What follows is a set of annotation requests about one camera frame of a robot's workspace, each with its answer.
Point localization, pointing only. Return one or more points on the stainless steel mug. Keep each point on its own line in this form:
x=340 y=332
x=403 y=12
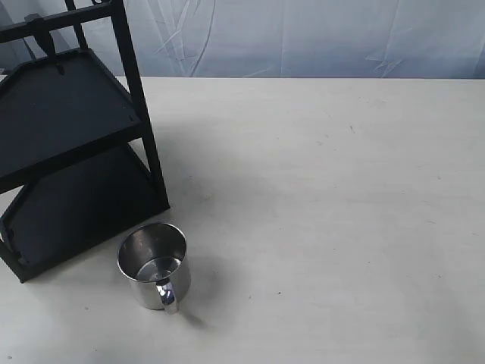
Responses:
x=153 y=259

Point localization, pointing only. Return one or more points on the blue backdrop cloth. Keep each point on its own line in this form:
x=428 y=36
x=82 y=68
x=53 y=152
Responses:
x=372 y=39

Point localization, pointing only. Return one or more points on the black tiered shelf rack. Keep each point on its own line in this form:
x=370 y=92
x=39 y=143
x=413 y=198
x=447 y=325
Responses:
x=76 y=139

